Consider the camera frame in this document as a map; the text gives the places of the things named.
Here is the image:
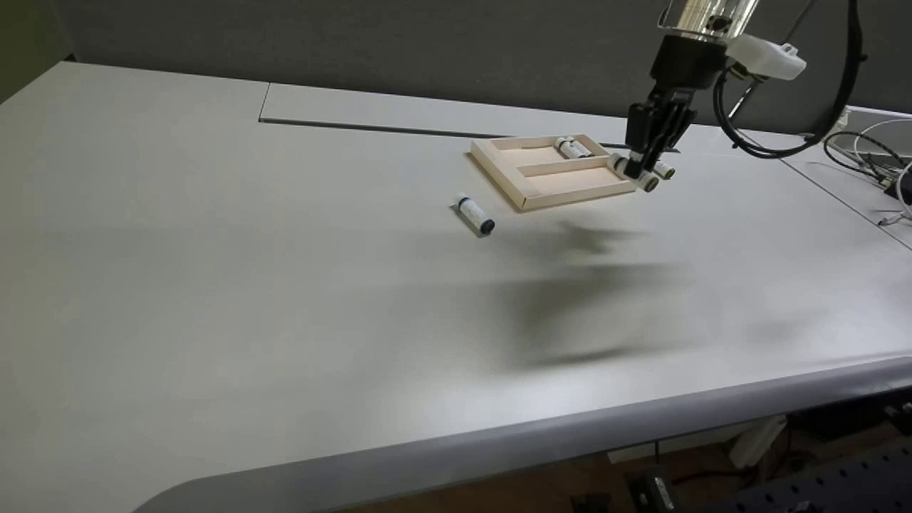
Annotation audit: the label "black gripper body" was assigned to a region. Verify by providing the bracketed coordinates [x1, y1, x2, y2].
[649, 35, 728, 104]

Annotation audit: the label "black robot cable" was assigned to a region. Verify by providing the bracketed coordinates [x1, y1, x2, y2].
[710, 0, 869, 163]

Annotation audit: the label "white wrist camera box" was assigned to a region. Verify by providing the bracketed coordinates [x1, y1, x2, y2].
[728, 35, 806, 80]

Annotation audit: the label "cables on desk right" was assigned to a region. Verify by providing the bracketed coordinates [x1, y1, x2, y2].
[819, 110, 912, 228]

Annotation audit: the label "white bottle green cap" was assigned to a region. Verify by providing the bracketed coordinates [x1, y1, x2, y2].
[653, 163, 676, 179]

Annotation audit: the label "grey fabric desk partition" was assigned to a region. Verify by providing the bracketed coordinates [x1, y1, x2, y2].
[52, 0, 912, 120]

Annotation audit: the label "white bottle blue cap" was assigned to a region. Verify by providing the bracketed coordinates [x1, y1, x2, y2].
[457, 197, 495, 236]

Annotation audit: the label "white green-banded bottle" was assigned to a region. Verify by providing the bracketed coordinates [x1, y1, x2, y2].
[555, 137, 591, 159]
[612, 156, 662, 193]

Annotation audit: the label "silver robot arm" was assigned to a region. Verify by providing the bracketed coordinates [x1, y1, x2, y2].
[625, 0, 759, 176]

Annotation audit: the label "light wooden divided tray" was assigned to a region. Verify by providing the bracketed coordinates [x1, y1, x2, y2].
[467, 134, 635, 213]

